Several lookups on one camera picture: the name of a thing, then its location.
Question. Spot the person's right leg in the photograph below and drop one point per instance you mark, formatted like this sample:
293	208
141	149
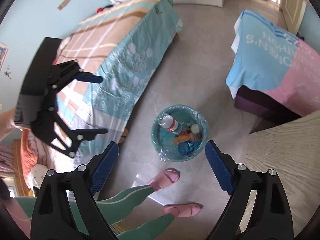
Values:
147	227

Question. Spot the person's left pink slipper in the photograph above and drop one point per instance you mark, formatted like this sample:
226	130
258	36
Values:
167	177

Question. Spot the orange drink bottle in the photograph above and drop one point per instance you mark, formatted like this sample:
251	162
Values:
186	138

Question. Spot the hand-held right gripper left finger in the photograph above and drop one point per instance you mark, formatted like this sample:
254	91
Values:
105	170

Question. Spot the beige wall tape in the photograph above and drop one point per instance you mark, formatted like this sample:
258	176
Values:
63	3

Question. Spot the purple stool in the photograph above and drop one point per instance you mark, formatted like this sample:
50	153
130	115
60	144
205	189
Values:
252	102

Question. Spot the clear bottle with red label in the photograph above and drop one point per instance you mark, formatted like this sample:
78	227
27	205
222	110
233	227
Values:
171	123

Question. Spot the blue and pink cloth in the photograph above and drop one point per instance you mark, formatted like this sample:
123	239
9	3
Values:
262	60

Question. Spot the pink knit pillow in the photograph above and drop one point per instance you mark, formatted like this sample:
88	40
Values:
6	157

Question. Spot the person's pink slipper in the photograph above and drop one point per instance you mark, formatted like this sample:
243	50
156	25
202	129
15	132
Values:
167	177
185	210

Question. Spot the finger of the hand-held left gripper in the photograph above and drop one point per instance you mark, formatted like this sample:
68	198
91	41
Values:
90	78
92	132

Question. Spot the person's leg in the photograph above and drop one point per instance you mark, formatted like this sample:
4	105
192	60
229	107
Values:
147	227
112	202

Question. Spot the cream door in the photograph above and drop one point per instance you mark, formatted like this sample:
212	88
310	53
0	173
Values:
295	5

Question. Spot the wooden bed frame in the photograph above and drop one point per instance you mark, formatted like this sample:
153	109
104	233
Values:
176	36

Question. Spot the person's left forearm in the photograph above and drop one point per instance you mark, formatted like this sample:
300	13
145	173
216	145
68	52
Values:
6	125

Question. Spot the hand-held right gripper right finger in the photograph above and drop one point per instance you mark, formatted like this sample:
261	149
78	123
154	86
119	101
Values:
218	170

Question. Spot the teal lined trash bin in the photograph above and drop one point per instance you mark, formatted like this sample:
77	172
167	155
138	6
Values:
160	142

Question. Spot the teal floral bed sheet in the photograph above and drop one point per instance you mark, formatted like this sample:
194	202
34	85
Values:
130	55

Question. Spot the white plush toy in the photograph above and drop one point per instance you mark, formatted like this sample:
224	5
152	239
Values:
37	176

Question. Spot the orange quilt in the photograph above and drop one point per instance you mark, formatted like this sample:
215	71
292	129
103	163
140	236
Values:
31	152

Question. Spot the person's left leg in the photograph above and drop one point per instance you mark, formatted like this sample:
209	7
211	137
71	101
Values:
112	202

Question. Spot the cartoon wall picture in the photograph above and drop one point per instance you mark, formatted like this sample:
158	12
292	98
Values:
3	56

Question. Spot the person's right pink slipper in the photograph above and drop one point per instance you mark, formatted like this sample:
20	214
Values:
185	210

